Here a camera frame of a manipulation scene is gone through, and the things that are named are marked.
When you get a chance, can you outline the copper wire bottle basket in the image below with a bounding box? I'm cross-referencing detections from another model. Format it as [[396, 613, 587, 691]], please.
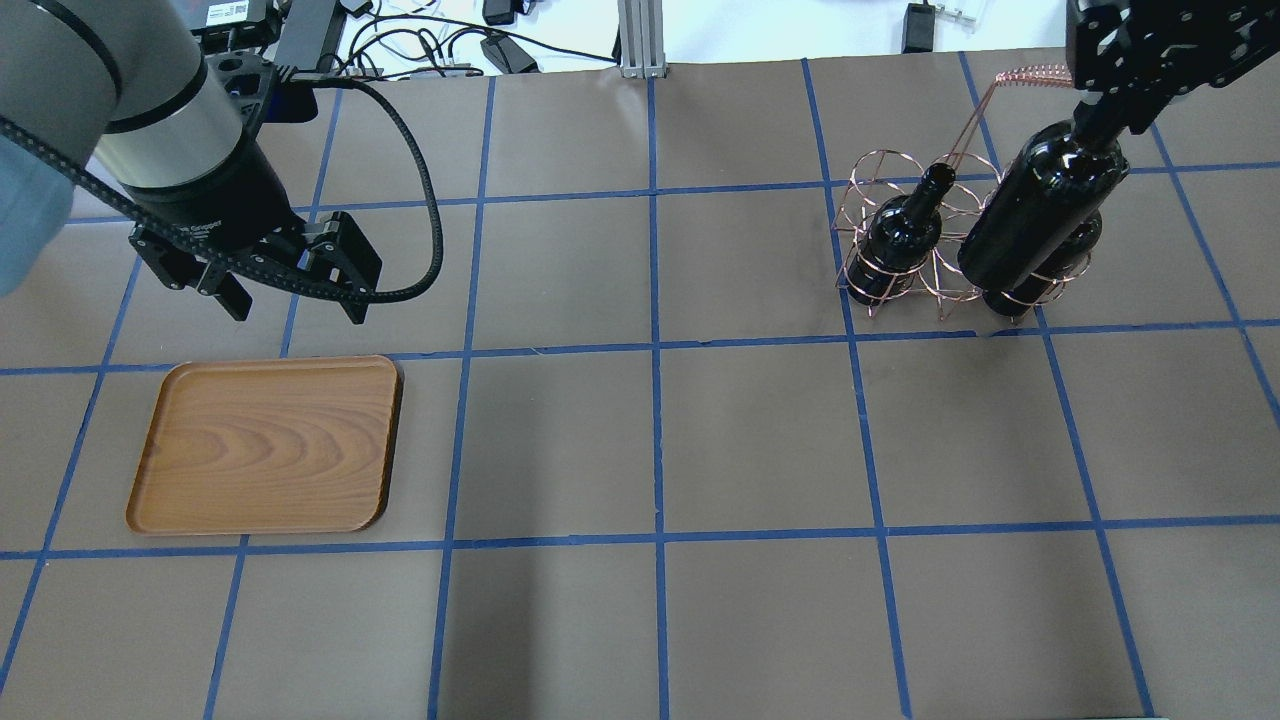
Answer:
[[831, 63, 1101, 325]]

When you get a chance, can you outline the wooden tray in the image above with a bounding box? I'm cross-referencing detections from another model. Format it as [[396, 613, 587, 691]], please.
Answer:
[[125, 355, 403, 537]]

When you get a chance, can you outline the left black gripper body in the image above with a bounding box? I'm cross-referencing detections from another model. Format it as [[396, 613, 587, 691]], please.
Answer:
[[128, 138, 381, 301]]

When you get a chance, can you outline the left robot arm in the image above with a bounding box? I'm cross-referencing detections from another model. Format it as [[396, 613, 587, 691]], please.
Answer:
[[1, 1, 381, 324]]

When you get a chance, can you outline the black power adapter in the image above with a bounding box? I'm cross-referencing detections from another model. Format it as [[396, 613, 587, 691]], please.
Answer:
[[480, 35, 540, 74]]

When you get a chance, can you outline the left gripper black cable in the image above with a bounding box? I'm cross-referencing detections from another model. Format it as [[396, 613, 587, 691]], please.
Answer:
[[0, 70, 442, 304]]

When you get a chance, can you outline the dark wine bottle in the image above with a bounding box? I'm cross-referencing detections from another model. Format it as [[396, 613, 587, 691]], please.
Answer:
[[982, 211, 1103, 324], [845, 161, 956, 307], [957, 96, 1130, 291]]

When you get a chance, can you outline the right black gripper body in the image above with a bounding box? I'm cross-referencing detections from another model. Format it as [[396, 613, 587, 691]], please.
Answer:
[[1064, 1, 1279, 136]]

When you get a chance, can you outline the aluminium frame post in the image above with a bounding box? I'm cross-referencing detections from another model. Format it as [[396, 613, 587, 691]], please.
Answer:
[[617, 0, 669, 79]]

